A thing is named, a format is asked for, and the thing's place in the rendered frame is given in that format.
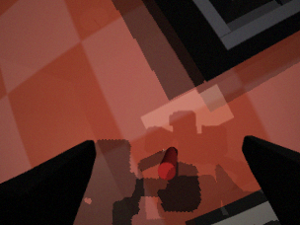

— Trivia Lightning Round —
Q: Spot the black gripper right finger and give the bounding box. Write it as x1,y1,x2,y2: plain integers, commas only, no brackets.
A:
242,135,300,225

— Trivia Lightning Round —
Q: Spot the red peg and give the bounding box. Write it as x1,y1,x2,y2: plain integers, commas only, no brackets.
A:
158,147,178,181

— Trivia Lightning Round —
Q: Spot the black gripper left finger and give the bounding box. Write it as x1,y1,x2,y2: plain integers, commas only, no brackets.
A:
0,140,96,225

